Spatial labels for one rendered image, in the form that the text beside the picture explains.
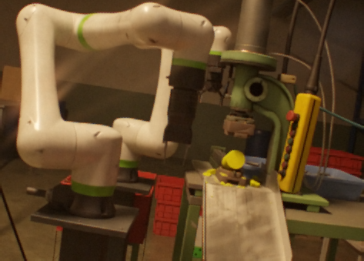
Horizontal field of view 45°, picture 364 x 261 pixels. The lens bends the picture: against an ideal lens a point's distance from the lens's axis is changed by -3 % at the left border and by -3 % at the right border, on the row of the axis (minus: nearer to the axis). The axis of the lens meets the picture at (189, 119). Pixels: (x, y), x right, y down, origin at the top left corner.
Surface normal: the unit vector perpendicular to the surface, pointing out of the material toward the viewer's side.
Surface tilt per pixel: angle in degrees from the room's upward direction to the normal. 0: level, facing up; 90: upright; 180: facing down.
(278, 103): 90
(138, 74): 90
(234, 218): 30
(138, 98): 90
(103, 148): 89
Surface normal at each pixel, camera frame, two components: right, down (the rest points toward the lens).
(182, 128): -0.01, -0.02
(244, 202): 0.16, -0.83
